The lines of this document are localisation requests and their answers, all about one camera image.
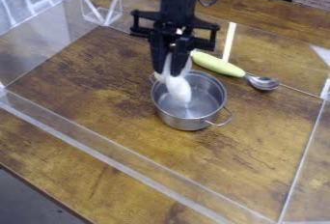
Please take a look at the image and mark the white plush mushroom red cap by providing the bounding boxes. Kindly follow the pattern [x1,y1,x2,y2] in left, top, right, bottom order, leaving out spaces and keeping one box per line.
[153,54,192,103]

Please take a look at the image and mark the green handled metal spoon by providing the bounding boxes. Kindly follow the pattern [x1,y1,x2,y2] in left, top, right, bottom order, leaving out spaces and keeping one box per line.
[191,50,279,91]

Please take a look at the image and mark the clear acrylic enclosure wall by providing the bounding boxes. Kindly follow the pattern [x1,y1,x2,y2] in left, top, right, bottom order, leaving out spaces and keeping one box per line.
[0,0,330,224]

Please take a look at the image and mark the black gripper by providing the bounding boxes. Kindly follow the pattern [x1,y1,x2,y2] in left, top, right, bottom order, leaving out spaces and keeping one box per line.
[129,0,219,76]

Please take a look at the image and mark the small silver pot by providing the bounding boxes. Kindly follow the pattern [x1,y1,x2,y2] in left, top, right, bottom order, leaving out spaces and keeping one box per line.
[151,70,234,131]

